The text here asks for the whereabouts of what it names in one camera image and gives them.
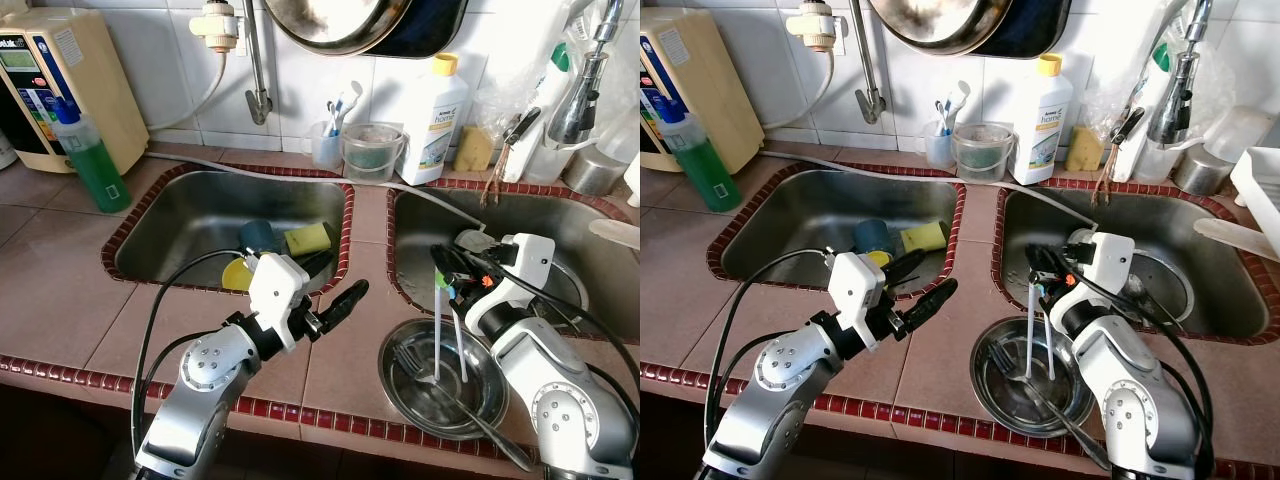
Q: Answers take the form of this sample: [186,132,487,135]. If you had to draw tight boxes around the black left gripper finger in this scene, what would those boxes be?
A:
[902,278,958,331]
[320,280,369,333]
[882,248,926,283]
[297,250,337,283]

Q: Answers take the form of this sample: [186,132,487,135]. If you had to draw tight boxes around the teal mug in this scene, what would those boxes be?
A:
[238,220,286,256]
[853,218,896,253]

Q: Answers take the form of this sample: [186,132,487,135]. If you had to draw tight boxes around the white green training chopsticks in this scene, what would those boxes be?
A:
[1025,275,1056,381]
[432,270,471,386]

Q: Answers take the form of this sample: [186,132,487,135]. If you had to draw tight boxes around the stainless steel bowl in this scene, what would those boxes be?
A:
[378,318,509,441]
[968,317,1096,439]

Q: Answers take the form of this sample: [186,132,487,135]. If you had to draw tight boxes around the yellow green scouring sponge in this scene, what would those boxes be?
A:
[283,222,333,258]
[898,220,948,254]

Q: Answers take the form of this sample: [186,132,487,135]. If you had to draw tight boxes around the plain yellow sponge block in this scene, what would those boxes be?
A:
[453,125,494,173]
[1065,125,1104,173]

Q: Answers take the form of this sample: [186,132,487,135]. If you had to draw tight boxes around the stainless steel sink basin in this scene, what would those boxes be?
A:
[100,162,356,298]
[385,178,641,341]
[705,162,966,298]
[993,180,1271,346]

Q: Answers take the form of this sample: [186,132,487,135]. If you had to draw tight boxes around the clear plastic pail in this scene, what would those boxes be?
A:
[342,122,408,184]
[952,122,1016,183]

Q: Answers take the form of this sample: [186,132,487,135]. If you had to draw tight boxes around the clear toothbrush cup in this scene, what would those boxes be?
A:
[924,120,958,169]
[310,120,346,171]

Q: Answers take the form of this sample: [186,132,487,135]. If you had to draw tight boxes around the white detergent bottle yellow cap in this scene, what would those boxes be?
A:
[1005,52,1076,186]
[397,52,471,186]

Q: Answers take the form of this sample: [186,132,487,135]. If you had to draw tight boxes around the small steel cup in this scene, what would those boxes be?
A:
[562,145,626,198]
[1172,145,1236,196]

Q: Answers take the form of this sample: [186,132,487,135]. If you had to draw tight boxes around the clear plastic bag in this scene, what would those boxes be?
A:
[475,0,641,151]
[1085,0,1241,151]

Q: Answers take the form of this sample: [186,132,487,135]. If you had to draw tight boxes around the chrome pull-out faucet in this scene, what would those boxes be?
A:
[1147,0,1216,148]
[548,0,626,148]

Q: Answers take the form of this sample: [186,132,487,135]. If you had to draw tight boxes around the translucent plastic tub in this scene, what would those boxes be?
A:
[598,108,641,161]
[1205,105,1276,161]

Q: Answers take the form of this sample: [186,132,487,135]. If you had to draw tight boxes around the green dish soap bottle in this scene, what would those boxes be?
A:
[50,95,131,214]
[663,93,743,213]

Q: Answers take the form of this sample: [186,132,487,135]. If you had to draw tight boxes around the white dish rack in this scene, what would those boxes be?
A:
[1230,145,1280,226]

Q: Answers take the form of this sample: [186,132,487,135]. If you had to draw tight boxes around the dark blue hanging tray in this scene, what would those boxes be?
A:
[370,0,469,59]
[975,0,1073,59]

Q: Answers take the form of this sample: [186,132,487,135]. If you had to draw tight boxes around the hanging steel wok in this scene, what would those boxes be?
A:
[868,0,1021,56]
[263,0,416,56]

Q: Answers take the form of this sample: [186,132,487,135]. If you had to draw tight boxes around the beige tap diverter valve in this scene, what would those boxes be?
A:
[190,0,241,53]
[787,0,839,53]

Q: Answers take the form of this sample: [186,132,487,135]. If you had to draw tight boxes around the beige water ionizer appliance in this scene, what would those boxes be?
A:
[640,8,764,174]
[0,8,151,174]

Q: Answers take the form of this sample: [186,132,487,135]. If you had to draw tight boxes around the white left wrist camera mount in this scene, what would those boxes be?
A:
[828,250,886,346]
[245,253,311,351]

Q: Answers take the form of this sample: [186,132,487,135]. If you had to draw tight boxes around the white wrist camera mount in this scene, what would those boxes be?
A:
[828,250,886,346]
[245,253,311,351]
[490,233,556,301]
[1065,230,1136,301]

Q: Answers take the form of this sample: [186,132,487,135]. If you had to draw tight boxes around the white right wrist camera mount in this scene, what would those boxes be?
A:
[1065,230,1136,301]
[490,233,556,301]

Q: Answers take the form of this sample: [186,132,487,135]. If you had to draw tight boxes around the grey drain hose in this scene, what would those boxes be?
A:
[760,150,1096,231]
[145,150,491,233]

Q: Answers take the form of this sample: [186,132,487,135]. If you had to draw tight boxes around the chrome wall tap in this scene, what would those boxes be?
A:
[850,0,886,126]
[240,0,274,126]

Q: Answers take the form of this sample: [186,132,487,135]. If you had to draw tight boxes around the white ionizer water hose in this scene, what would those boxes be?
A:
[145,50,229,131]
[760,50,836,131]

